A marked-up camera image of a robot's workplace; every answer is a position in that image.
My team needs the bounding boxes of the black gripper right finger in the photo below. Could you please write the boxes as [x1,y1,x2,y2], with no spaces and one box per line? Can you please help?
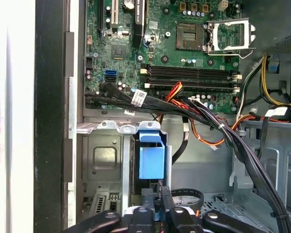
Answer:
[161,185,268,233]

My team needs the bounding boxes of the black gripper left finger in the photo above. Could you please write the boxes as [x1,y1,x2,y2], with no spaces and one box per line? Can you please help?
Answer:
[62,187,156,233]

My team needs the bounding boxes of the black data wire blue plug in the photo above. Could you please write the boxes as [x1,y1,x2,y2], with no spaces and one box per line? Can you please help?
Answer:
[154,116,205,221]

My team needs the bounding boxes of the hard disk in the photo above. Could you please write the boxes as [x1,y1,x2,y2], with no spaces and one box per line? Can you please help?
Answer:
[133,130,167,195]

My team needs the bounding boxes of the metal disk bay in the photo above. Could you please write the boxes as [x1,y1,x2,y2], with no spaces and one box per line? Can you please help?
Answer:
[76,120,173,212]

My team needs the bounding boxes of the white latch RAM slot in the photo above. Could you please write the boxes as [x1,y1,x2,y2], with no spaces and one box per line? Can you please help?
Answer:
[140,68,242,80]
[144,83,241,94]

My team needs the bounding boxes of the black latch RAM slot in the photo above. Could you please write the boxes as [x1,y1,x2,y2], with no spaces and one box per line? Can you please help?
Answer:
[143,77,241,87]
[140,63,241,73]

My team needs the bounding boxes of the white expansion slot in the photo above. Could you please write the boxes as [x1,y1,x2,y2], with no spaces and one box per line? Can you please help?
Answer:
[111,0,119,25]

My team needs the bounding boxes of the thin black expansion slot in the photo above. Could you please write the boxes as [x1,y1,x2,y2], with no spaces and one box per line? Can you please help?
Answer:
[98,0,104,32]

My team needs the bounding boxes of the open black PC case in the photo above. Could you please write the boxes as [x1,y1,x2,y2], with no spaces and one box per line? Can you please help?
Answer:
[35,0,291,233]

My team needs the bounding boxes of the green motherboard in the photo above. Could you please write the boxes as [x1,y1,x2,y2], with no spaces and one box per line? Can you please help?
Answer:
[83,0,243,115]

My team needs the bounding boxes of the CPU socket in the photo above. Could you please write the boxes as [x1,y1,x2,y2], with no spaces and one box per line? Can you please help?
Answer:
[176,21,203,50]

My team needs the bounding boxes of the small blue clip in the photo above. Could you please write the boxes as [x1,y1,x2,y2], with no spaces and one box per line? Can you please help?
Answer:
[268,60,281,74]

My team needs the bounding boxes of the thin orange wire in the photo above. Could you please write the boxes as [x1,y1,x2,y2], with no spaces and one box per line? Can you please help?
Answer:
[191,116,265,147]

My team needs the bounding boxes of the black labelled board cables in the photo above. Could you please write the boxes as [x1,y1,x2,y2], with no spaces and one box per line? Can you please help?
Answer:
[84,82,209,122]

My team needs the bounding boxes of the red orange board wires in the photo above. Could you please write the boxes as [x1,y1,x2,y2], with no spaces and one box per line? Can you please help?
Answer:
[164,81,185,108]

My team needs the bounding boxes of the black cable white tag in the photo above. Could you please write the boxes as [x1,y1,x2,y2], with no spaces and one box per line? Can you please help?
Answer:
[249,106,291,156]

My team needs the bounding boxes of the yellow wires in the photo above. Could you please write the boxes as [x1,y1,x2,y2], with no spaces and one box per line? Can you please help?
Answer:
[261,55,291,108]

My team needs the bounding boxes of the thin wire locking lever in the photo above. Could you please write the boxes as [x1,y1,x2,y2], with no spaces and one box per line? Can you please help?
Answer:
[208,48,257,59]

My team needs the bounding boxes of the metal socket cover frame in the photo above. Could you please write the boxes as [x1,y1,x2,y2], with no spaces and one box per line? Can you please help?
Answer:
[206,20,257,53]

